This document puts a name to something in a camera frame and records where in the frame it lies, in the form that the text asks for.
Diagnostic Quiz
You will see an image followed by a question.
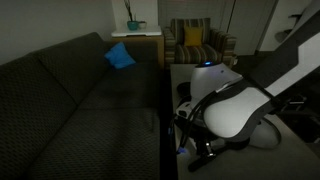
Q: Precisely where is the wooden side table white top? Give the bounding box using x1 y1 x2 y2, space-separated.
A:
110 26 165 64

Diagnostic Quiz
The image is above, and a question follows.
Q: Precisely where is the large glass pot lid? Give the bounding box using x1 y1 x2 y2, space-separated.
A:
248 116 282 150

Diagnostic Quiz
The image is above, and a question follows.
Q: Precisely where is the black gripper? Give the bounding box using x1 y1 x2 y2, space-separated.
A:
187 131 232 173

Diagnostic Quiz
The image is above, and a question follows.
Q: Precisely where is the yellow cushion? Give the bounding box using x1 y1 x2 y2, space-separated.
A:
183 26 204 47

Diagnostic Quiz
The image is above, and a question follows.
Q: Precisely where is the dark grey fabric sofa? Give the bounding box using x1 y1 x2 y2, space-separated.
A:
0 31 161 180

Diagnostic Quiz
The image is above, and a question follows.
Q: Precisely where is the black cable bundle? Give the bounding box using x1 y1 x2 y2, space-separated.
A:
168 88 221 156

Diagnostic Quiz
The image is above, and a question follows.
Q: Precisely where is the black frying pan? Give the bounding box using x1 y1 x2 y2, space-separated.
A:
176 81 194 98

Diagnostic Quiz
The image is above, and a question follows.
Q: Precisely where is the blue throw pillow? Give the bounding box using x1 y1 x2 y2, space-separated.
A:
104 41 137 70

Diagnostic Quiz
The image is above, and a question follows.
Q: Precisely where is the white coffee table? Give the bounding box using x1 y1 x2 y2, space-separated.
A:
169 63 320 180

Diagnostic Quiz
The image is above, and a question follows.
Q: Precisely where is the teal pot with plant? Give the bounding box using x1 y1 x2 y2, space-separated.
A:
123 0 140 32

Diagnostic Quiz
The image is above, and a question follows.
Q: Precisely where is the striped armchair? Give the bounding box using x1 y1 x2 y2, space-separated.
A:
162 17 238 69

